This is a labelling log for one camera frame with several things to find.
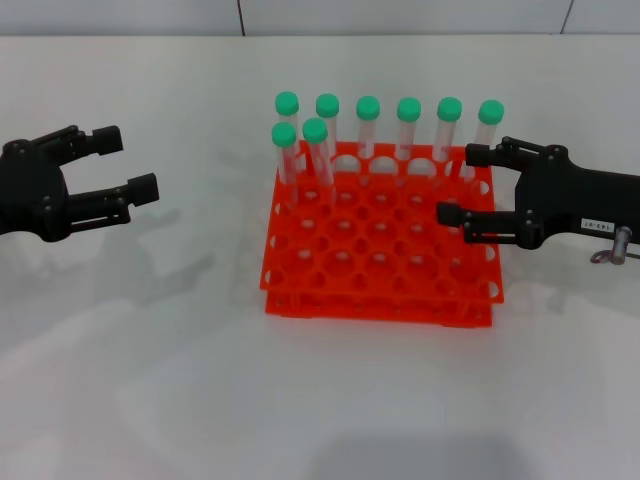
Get orange test tube rack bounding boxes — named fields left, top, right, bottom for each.
left=257, top=141, right=505, bottom=329

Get green capped test tube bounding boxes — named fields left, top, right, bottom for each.
left=270, top=122, right=300, bottom=207
left=356, top=95, right=381, bottom=187
left=462, top=99, right=505, bottom=185
left=315, top=93, right=341, bottom=164
left=302, top=117, right=338, bottom=210
left=433, top=97, right=463, bottom=187
left=274, top=91, right=306, bottom=174
left=395, top=97, right=422, bottom=187

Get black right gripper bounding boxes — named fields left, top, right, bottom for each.
left=436, top=136, right=640, bottom=252

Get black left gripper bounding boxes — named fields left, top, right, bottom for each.
left=0, top=124, right=161, bottom=245

